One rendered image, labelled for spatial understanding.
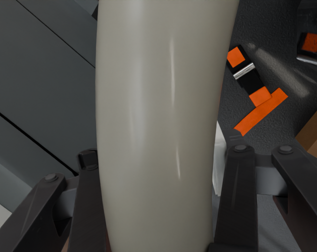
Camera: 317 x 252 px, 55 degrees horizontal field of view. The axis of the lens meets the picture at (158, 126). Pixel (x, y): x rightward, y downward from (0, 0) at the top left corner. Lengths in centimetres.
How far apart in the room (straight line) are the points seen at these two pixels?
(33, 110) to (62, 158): 8
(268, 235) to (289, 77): 63
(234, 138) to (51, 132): 27
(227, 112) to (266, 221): 48
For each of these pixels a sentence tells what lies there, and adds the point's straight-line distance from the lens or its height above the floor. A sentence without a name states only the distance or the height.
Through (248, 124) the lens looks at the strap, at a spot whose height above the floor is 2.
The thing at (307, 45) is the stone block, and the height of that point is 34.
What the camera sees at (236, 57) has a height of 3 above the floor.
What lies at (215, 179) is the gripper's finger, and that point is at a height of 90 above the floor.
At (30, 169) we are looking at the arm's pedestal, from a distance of 33.
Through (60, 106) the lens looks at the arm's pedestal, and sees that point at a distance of 46.
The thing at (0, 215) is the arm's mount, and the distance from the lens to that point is 34.
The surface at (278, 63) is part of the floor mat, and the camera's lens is 107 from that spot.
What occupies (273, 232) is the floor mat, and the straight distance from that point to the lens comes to 134.
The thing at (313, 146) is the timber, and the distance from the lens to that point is 105.
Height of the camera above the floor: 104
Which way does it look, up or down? 69 degrees down
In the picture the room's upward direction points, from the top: 163 degrees counter-clockwise
